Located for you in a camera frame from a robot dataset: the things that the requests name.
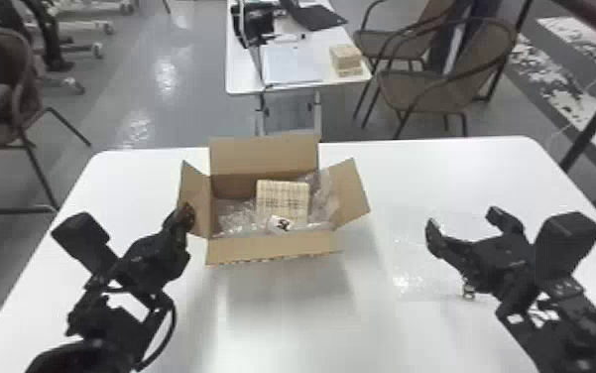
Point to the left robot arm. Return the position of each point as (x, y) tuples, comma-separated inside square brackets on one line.
[(100, 323)]

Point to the black laptop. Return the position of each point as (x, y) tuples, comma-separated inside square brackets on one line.
[(314, 14)]

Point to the black device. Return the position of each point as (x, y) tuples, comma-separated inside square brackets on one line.
[(252, 23)]

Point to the small black white item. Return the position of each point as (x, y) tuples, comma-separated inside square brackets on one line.
[(281, 223)]

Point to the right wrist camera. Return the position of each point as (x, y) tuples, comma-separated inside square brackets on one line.
[(565, 245)]

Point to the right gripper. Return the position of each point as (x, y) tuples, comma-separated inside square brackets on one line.
[(506, 265)]

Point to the white side table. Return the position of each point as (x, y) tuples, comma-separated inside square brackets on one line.
[(245, 73)]

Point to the white paper folder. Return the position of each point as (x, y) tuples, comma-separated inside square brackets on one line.
[(291, 65)]

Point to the cardboard box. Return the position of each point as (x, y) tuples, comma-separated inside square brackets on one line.
[(271, 250)]

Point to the clear plastic wrap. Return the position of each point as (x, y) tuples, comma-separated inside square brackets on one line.
[(232, 216)]

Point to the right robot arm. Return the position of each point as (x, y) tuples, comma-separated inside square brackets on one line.
[(576, 333)]

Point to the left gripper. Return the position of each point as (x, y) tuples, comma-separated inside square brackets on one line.
[(155, 262)]

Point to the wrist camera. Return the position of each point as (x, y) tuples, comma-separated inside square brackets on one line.
[(565, 245), (83, 240)]

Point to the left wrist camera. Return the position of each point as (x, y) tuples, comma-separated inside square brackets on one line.
[(83, 240)]

